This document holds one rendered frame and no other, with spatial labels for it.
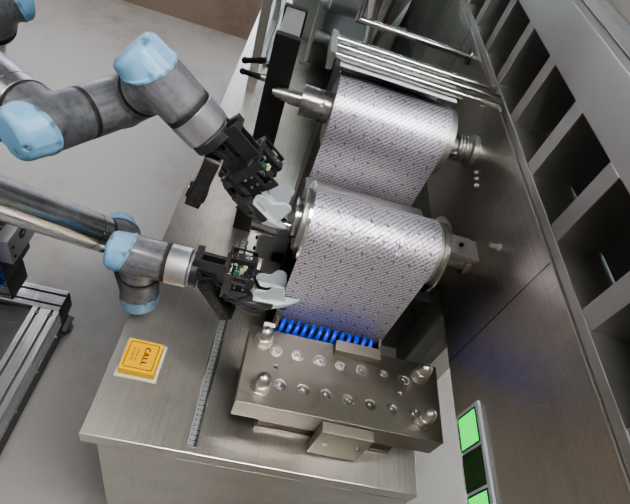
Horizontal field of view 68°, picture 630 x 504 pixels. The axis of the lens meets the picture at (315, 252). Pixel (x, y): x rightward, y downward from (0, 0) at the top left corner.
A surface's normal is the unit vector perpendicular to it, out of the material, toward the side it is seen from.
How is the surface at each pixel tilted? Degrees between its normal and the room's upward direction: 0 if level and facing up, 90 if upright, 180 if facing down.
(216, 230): 0
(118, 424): 0
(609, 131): 90
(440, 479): 0
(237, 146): 90
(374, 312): 90
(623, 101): 90
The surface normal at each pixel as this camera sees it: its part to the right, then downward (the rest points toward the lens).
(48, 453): 0.28, -0.64
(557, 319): -0.96, -0.25
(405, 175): -0.09, 0.75
